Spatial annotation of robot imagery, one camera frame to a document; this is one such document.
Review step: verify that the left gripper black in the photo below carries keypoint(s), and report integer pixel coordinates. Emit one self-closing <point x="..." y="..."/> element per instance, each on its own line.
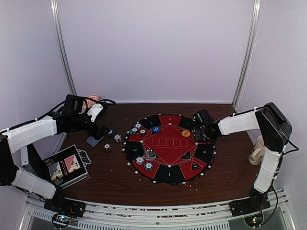
<point x="99" y="133"/>

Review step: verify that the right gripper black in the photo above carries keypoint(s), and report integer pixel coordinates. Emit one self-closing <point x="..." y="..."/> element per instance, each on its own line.
<point x="197" y="135"/>

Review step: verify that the orange big blind button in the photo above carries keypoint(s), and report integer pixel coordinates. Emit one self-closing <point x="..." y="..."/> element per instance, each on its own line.
<point x="186" y="133"/>

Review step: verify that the blue white poker chip stack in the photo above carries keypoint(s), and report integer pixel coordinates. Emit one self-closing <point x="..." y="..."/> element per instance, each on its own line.
<point x="117" y="138"/>

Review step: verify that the black triangle all-in marker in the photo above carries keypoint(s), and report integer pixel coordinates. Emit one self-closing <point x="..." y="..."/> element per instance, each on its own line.
<point x="195" y="166"/>

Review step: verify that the green fifty chips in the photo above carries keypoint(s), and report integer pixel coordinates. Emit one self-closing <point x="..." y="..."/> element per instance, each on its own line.
<point x="134" y="131"/>
<point x="148" y="166"/>

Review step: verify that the blue small blind button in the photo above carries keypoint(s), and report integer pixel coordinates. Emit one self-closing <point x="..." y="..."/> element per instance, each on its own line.
<point x="156" y="129"/>

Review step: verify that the brown hundred chips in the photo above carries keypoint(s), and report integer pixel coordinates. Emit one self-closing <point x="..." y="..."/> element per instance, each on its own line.
<point x="142" y="131"/>

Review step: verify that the clear acrylic dealer button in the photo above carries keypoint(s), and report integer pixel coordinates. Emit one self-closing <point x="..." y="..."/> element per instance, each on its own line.
<point x="149" y="155"/>

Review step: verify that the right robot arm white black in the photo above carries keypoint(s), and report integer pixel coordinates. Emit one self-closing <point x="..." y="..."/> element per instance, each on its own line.
<point x="269" y="149"/>

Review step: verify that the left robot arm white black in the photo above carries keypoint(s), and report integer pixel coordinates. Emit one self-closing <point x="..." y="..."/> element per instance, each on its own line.
<point x="22" y="167"/>

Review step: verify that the blue playing card deck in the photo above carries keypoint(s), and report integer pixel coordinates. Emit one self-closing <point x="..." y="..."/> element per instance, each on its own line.
<point x="92" y="141"/>

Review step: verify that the green poker chip stack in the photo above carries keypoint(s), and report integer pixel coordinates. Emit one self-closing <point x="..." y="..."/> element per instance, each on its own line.
<point x="110" y="133"/>

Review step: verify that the brown poker chip stack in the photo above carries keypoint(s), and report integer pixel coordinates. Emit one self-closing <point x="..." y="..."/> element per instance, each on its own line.
<point x="107" y="147"/>

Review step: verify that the red white patterned bowl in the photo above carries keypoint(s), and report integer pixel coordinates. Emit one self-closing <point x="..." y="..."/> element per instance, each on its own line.
<point x="91" y="99"/>

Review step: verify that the aluminium poker case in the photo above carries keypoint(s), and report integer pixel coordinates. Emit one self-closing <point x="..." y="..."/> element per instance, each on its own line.
<point x="64" y="168"/>

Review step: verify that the round red black poker mat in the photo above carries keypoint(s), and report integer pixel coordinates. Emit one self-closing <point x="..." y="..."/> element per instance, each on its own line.
<point x="174" y="152"/>

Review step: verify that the cream ceramic mug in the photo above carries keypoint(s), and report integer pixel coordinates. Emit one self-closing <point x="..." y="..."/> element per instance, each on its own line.
<point x="257" y="153"/>

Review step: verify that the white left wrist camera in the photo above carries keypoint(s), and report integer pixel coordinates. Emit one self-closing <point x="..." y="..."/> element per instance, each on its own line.
<point x="94" y="111"/>

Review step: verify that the front aluminium rail base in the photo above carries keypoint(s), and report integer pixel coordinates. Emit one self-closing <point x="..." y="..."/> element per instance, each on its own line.
<point x="211" y="216"/>

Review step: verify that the left aluminium frame post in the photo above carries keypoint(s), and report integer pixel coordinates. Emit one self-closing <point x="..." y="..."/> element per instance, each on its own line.
<point x="63" y="53"/>

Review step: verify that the aluminium frame post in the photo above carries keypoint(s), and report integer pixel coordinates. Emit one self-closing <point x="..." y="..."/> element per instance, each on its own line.
<point x="63" y="53"/>
<point x="254" y="25"/>

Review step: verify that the right aluminium frame post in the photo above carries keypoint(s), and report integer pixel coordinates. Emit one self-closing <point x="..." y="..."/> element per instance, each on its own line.
<point x="254" y="25"/>

